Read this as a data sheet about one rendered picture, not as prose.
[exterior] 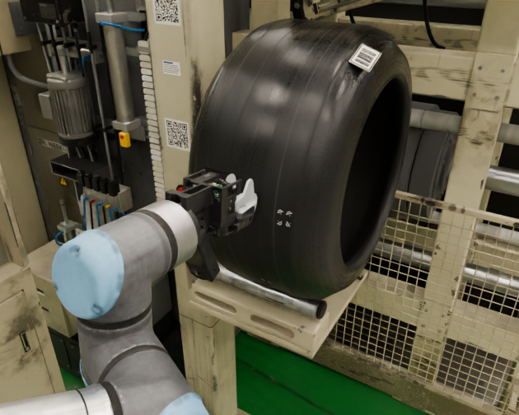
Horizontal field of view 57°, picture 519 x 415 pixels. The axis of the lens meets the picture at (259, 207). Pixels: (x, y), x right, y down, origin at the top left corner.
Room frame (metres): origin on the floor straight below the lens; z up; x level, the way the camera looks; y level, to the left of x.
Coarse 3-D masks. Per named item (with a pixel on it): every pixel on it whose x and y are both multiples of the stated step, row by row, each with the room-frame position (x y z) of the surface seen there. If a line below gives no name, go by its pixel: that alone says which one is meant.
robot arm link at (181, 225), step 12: (156, 204) 0.55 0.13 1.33; (168, 204) 0.55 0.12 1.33; (168, 216) 0.52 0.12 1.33; (180, 216) 0.53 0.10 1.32; (180, 228) 0.52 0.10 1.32; (192, 228) 0.53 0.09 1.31; (180, 240) 0.51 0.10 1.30; (192, 240) 0.52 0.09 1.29; (180, 252) 0.50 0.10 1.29; (192, 252) 0.52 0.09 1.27
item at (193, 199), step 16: (192, 176) 0.65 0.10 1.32; (208, 176) 0.65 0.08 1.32; (176, 192) 0.58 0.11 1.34; (192, 192) 0.60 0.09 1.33; (208, 192) 0.60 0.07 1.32; (224, 192) 0.61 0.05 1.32; (240, 192) 0.64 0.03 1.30; (192, 208) 0.57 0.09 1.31; (208, 208) 0.61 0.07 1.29; (224, 208) 0.60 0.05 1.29; (208, 224) 0.60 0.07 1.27; (224, 224) 0.61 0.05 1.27
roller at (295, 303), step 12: (216, 276) 0.96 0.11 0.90; (228, 276) 0.94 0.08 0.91; (240, 276) 0.93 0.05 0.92; (240, 288) 0.93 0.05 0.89; (252, 288) 0.90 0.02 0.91; (264, 288) 0.89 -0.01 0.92; (276, 300) 0.87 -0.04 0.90; (288, 300) 0.86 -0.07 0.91; (300, 300) 0.85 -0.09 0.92; (312, 300) 0.84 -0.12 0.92; (312, 312) 0.82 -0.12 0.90; (324, 312) 0.84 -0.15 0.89
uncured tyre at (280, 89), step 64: (256, 64) 0.89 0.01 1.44; (320, 64) 0.84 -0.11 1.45; (384, 64) 0.90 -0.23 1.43; (256, 128) 0.79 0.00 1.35; (320, 128) 0.75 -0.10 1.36; (384, 128) 1.21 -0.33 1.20; (256, 192) 0.74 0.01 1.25; (320, 192) 0.72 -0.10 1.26; (384, 192) 1.09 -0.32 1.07; (256, 256) 0.75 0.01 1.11; (320, 256) 0.72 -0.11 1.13
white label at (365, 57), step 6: (360, 48) 0.88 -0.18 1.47; (366, 48) 0.88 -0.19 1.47; (354, 54) 0.86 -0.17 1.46; (360, 54) 0.86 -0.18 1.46; (366, 54) 0.86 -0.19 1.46; (372, 54) 0.87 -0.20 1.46; (378, 54) 0.87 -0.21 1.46; (354, 60) 0.84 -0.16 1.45; (360, 60) 0.85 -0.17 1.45; (366, 60) 0.85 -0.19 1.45; (372, 60) 0.85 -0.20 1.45; (360, 66) 0.83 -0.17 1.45; (366, 66) 0.84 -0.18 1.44; (372, 66) 0.84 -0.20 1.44
